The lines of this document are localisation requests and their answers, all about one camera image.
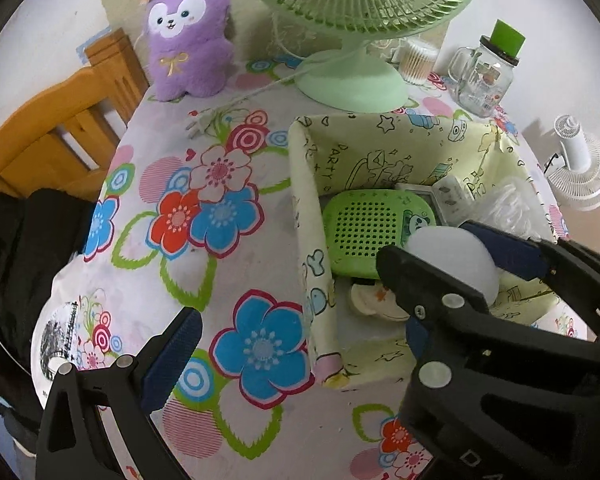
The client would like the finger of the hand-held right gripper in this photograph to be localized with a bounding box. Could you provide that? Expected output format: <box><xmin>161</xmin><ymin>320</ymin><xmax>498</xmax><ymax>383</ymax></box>
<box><xmin>460</xmin><ymin>220</ymin><xmax>600</xmax><ymax>306</ymax></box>
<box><xmin>377</xmin><ymin>244</ymin><xmax>600</xmax><ymax>397</ymax></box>

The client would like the wooden chair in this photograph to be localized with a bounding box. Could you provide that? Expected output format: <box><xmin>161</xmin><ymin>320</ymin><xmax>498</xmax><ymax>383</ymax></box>
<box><xmin>0</xmin><ymin>27</ymin><xmax>151</xmax><ymax>203</ymax></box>

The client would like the white round night light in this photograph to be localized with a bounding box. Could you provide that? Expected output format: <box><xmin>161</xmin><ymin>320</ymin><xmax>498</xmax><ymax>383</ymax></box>
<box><xmin>404</xmin><ymin>225</ymin><xmax>498</xmax><ymax>308</ymax></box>

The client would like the green perforated case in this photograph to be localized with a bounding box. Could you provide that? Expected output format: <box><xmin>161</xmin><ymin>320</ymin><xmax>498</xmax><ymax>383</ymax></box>
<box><xmin>321</xmin><ymin>188</ymin><xmax>438</xmax><ymax>279</ymax></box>

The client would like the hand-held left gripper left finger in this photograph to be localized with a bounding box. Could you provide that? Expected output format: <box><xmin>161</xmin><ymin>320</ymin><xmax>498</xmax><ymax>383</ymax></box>
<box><xmin>35</xmin><ymin>305</ymin><xmax>204</xmax><ymax>480</ymax></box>

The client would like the purple plush toy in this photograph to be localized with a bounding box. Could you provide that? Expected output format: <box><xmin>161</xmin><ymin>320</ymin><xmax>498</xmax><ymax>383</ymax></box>
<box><xmin>142</xmin><ymin>0</ymin><xmax>236</xmax><ymax>102</ymax></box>

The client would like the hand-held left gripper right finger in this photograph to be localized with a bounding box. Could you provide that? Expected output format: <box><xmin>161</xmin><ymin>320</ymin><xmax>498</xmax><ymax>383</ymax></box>
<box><xmin>405</xmin><ymin>317</ymin><xmax>431</xmax><ymax>361</ymax></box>

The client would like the white fan cable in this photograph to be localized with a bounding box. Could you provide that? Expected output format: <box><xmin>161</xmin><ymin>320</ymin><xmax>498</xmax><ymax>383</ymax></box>
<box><xmin>187</xmin><ymin>67</ymin><xmax>311</xmax><ymax>138</ymax></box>

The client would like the black cloth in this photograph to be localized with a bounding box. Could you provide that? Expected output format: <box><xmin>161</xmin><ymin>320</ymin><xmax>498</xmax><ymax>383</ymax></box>
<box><xmin>0</xmin><ymin>187</ymin><xmax>96</xmax><ymax>376</ymax></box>

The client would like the glass jar mug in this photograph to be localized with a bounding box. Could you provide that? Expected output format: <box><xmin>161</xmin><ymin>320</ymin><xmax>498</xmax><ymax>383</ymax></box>
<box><xmin>448</xmin><ymin>35</ymin><xmax>521</xmax><ymax>118</ymax></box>

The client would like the clear floss pick box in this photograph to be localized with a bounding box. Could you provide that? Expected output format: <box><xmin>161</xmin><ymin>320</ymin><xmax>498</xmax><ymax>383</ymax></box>
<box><xmin>475</xmin><ymin>177</ymin><xmax>546</xmax><ymax>241</ymax></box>

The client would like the green desk fan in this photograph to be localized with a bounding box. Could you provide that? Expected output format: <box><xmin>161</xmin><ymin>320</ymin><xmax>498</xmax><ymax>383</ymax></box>
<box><xmin>232</xmin><ymin>0</ymin><xmax>483</xmax><ymax>111</ymax></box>

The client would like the floral tablecloth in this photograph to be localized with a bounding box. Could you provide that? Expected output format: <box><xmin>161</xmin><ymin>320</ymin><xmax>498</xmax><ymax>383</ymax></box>
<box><xmin>30</xmin><ymin>55</ymin><xmax>596</xmax><ymax>480</ymax></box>

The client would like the yellow cartoon printed storage box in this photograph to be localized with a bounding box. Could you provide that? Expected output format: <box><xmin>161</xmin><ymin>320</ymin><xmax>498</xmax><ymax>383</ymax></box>
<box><xmin>287</xmin><ymin>112</ymin><xmax>571</xmax><ymax>391</ymax></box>

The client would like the white wall fan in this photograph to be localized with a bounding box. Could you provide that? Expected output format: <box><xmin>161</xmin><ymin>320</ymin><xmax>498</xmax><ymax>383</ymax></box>
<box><xmin>545</xmin><ymin>115</ymin><xmax>600</xmax><ymax>212</ymax></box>

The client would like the clear cotton swab container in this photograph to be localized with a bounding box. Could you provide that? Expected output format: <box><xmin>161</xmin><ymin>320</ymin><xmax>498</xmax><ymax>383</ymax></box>
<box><xmin>397</xmin><ymin>40</ymin><xmax>440</xmax><ymax>85</ymax></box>

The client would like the cream round case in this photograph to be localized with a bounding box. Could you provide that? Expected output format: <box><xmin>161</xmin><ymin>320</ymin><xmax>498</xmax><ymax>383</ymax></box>
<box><xmin>349</xmin><ymin>280</ymin><xmax>411</xmax><ymax>322</ymax></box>

